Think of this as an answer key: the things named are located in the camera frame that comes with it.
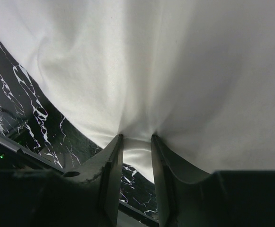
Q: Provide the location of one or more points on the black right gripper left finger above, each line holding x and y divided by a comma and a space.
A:
56, 198

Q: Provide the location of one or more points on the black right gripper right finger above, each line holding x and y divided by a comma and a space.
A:
190, 197

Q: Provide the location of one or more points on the black marble pattern mat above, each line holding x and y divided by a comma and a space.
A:
28, 118

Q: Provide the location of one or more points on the white printed t-shirt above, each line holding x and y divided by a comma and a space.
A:
199, 73

